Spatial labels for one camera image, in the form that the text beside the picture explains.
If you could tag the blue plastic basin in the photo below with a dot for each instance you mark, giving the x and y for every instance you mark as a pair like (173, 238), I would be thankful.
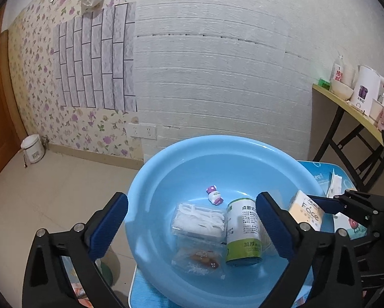
(185, 166)

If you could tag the white cup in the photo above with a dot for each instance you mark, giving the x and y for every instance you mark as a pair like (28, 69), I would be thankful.
(378, 111)

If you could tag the grey brick wall sticker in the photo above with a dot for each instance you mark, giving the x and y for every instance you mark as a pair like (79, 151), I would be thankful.
(96, 61)

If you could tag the pink and white toy figure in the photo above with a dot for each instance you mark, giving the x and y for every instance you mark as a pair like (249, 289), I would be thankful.
(215, 196)

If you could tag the white tissue packet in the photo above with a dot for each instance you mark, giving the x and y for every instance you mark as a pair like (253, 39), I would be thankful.
(335, 183)

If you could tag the clear snack packet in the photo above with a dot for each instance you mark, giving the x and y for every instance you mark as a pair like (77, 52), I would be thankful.
(201, 258)

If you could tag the white electric kettle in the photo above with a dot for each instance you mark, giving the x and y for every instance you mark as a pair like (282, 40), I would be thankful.
(368, 88)

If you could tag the white lidded bucket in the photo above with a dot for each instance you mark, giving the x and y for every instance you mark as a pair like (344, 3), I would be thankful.
(32, 149)

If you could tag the white bottle with red label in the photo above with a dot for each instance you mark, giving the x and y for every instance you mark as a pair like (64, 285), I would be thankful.
(338, 72)

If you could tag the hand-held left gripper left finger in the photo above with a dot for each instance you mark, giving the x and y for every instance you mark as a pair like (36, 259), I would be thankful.
(110, 221)

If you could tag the yellow folding table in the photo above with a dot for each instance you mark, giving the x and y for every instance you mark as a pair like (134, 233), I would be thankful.
(358, 115)

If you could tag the small green item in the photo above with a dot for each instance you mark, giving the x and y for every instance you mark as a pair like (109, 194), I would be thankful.
(324, 83)

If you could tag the beige carton box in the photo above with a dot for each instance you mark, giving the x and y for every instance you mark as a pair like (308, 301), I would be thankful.
(307, 213)

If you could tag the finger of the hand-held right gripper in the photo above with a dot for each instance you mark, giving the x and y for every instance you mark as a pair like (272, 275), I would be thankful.
(355, 203)
(371, 243)

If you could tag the white bowl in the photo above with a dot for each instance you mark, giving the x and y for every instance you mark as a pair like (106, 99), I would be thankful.
(341, 90)

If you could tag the white wall socket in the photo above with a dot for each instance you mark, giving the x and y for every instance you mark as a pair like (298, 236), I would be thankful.
(143, 131)

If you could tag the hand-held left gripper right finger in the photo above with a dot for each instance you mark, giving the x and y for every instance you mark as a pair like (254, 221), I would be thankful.
(273, 223)

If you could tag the stack of white cups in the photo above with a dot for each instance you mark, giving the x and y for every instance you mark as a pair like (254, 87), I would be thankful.
(349, 74)

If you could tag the clear box of floss picks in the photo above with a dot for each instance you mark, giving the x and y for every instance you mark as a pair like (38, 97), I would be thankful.
(195, 223)

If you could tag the green and white roll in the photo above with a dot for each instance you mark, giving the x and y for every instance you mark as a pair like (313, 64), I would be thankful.
(243, 231)

